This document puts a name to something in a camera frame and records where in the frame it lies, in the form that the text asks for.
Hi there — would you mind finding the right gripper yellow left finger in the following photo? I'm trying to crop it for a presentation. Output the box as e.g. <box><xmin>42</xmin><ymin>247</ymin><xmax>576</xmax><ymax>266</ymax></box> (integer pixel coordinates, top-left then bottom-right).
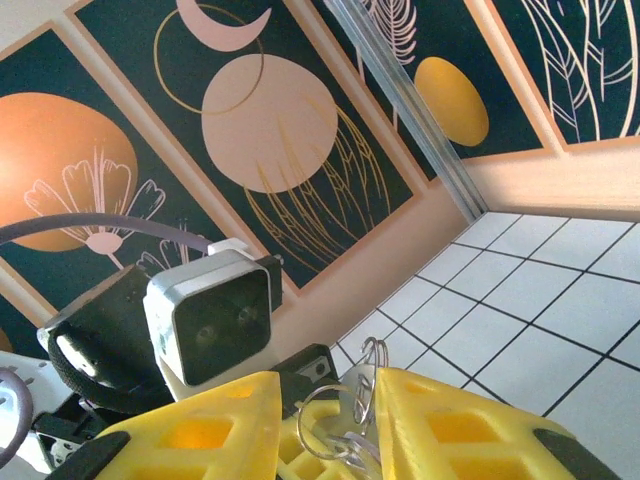
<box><xmin>49</xmin><ymin>371</ymin><xmax>284</xmax><ymax>480</ymax></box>

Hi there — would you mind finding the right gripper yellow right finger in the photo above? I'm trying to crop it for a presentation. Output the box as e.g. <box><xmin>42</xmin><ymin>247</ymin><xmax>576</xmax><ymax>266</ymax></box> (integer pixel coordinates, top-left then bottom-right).
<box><xmin>374</xmin><ymin>368</ymin><xmax>619</xmax><ymax>480</ymax></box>

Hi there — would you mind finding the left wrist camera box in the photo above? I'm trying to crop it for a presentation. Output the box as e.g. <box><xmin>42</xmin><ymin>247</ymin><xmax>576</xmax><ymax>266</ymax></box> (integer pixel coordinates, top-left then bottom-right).
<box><xmin>142</xmin><ymin>238</ymin><xmax>285</xmax><ymax>401</ymax></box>

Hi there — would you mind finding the aluminium corner post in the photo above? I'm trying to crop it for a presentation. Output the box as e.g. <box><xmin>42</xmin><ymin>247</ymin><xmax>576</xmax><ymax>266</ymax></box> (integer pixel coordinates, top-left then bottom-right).
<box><xmin>324</xmin><ymin>0</ymin><xmax>489</xmax><ymax>224</ymax></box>

